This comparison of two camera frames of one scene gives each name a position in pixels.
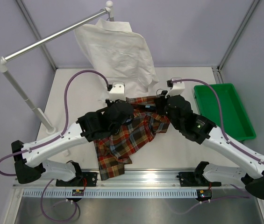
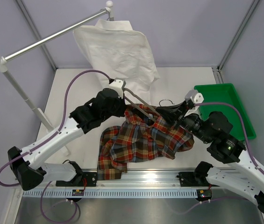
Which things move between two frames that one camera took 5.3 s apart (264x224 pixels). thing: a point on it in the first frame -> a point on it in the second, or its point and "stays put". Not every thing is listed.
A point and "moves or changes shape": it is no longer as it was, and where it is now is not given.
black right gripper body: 163,106 -> 179,121
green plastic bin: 237,122 stays put
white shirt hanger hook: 109,15 stays put
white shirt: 121,55 stays put
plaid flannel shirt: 113,152 moves or changes shape
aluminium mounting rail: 132,179 stays put
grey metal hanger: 158,89 -> 144,102
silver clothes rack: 2,62 stays put
